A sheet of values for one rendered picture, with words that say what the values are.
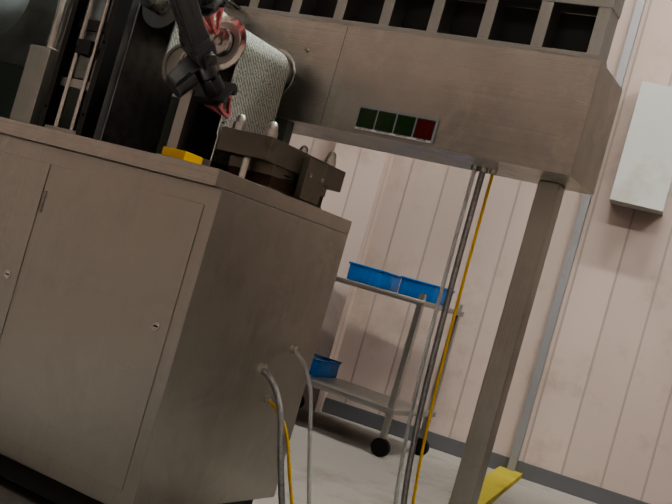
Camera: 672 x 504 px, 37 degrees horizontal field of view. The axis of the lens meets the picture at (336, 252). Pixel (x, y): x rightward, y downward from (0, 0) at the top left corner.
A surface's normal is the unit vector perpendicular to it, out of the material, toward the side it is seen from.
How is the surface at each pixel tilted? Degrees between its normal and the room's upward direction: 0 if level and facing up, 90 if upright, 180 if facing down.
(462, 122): 90
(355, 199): 90
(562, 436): 90
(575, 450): 90
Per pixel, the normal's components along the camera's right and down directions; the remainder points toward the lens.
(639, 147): -0.31, -0.11
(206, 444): 0.84, 0.23
